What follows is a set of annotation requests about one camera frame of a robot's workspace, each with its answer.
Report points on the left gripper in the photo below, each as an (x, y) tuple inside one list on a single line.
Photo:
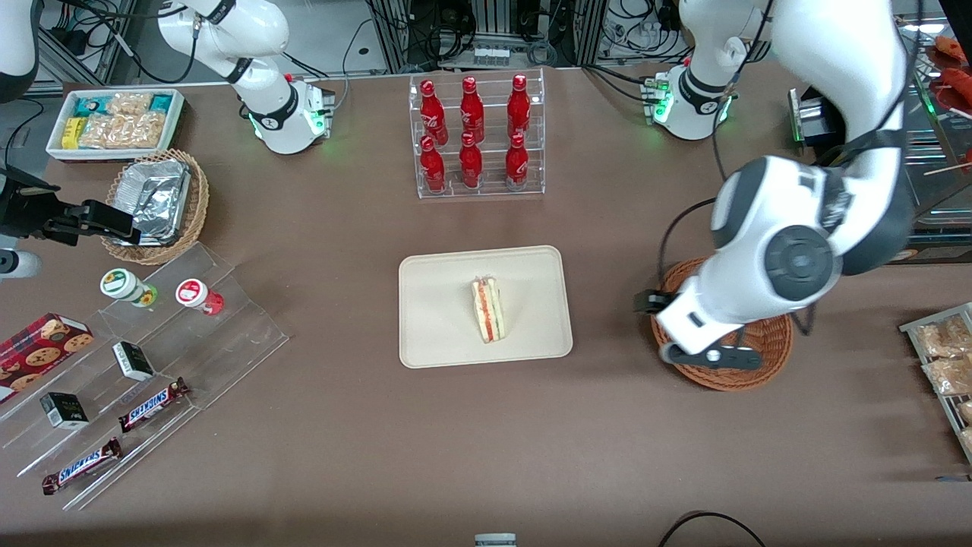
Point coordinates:
[(646, 301)]

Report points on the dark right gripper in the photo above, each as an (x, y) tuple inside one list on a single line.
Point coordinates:
[(23, 207)]

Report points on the triangular sandwich with red filling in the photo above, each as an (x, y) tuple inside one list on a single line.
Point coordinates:
[(490, 311)]

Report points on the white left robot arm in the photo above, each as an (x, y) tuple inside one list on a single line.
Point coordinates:
[(835, 45)]

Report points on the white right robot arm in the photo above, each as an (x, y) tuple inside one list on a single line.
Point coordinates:
[(258, 30)]

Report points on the light brown wicker basket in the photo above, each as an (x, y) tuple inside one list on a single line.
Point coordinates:
[(199, 205)]

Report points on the reddish brown round wicker basket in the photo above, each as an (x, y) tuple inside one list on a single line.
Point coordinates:
[(729, 380)]

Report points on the cream rectangular plastic tray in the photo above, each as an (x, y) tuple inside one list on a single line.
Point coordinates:
[(440, 319)]

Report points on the grey metal tray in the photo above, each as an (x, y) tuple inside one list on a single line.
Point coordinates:
[(909, 329)]

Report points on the aluminium foil container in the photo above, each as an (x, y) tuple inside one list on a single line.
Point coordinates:
[(152, 197)]

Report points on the white cup with green lid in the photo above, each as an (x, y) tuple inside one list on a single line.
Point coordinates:
[(118, 282)]

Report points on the clear bag of crackers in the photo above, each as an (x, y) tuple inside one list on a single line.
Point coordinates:
[(129, 104), (121, 131)]

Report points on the yellow snack packet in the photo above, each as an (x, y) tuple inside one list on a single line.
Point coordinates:
[(72, 133)]

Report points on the white cup with red lid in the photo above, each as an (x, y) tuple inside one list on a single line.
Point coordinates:
[(191, 292)]

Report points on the teal snack packet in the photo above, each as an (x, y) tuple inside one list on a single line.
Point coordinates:
[(89, 106), (161, 102)]

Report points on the white plastic bin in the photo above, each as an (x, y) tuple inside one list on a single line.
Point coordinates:
[(175, 121)]

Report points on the small black white box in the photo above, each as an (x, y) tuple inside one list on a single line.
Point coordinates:
[(133, 361), (64, 410)]

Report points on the red cookie box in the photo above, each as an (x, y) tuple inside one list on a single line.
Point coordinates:
[(38, 353)]

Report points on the clear acrylic step display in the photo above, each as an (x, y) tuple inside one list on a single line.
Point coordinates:
[(243, 334)]

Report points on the brown snickers bar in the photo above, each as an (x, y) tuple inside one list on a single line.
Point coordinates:
[(148, 406), (80, 467)]

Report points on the red cola bottle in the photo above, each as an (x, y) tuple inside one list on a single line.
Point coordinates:
[(519, 102), (471, 161), (430, 106), (433, 165), (471, 106), (516, 161)]

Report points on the clear acrylic bottle rack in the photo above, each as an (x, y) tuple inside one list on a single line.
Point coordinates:
[(538, 91)]

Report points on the small grey device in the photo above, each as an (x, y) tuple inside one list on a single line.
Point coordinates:
[(495, 541)]

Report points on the clear bag of fried snacks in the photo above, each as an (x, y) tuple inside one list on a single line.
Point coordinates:
[(967, 439), (966, 412), (945, 338), (949, 376)]

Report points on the steel warmer pan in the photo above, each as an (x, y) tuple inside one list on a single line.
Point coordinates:
[(942, 186)]

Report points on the wooden skewer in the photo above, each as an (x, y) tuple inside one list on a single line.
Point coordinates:
[(949, 168)]

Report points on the aluminium frame equipment rack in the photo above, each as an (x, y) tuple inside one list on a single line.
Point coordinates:
[(493, 23)]

